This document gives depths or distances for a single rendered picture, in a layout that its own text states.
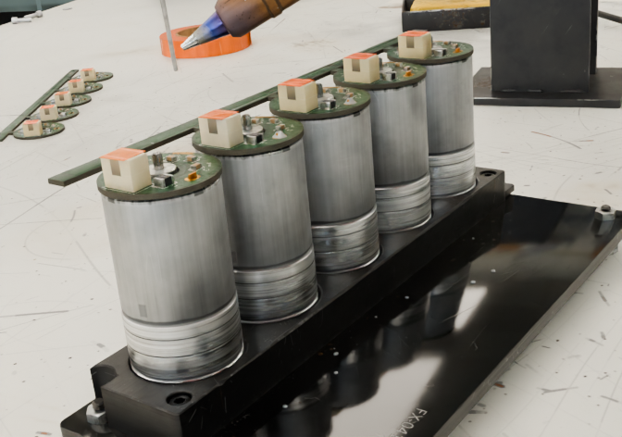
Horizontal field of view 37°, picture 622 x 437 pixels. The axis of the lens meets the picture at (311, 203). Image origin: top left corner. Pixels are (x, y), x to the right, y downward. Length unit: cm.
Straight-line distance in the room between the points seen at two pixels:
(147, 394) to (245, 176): 5
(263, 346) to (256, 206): 3
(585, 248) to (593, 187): 8
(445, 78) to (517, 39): 18
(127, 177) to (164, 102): 32
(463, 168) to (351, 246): 6
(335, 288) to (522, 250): 6
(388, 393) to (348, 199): 5
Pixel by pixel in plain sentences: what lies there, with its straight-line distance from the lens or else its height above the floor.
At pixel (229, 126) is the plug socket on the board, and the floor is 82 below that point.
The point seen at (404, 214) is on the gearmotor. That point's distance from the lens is 25.
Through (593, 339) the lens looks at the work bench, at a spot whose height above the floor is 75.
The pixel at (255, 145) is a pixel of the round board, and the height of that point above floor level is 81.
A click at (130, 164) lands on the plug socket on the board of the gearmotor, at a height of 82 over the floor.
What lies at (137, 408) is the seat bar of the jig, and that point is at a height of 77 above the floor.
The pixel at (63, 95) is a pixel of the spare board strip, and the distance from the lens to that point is 52.
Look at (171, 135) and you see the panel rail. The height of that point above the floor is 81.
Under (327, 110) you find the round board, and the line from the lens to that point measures 22.
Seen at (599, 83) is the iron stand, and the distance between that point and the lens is 46.
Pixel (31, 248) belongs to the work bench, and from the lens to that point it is 33.
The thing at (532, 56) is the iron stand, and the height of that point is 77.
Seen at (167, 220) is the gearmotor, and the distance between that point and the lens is 18.
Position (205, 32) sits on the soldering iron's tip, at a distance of 17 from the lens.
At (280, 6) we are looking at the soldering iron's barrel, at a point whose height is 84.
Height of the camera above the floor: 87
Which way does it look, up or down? 21 degrees down
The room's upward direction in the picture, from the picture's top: 5 degrees counter-clockwise
